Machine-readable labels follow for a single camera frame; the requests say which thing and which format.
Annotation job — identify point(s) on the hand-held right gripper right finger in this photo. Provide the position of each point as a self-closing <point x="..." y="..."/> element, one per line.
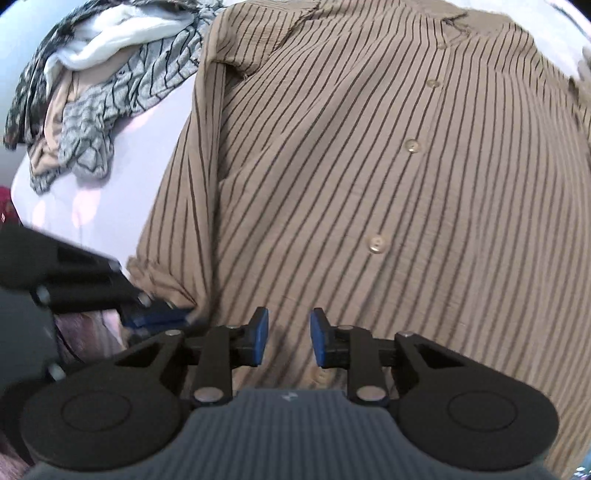
<point x="317" y="337"/>

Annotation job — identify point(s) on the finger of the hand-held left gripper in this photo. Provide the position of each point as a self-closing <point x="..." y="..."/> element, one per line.
<point x="157" y="314"/>
<point x="147" y="330"/>

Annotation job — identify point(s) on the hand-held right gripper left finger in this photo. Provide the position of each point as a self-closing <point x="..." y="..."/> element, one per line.
<point x="259" y="337"/>

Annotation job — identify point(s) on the tan striped button shirt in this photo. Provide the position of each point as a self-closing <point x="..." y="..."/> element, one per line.
<point x="369" y="161"/>

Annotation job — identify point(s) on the pink bear print bag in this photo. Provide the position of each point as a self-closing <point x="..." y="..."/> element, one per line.
<point x="5" y="205"/>

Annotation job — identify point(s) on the bed with pink dotted sheet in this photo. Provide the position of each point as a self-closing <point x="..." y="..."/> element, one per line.
<point x="138" y="152"/>

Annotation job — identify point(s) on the beige garment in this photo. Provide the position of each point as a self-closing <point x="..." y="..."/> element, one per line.
<point x="60" y="110"/>

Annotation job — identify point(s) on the grey wavy striped garment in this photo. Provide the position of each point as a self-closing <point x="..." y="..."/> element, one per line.
<point x="115" y="92"/>

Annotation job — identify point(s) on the white garment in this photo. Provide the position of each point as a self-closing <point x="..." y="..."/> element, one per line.
<point x="115" y="32"/>

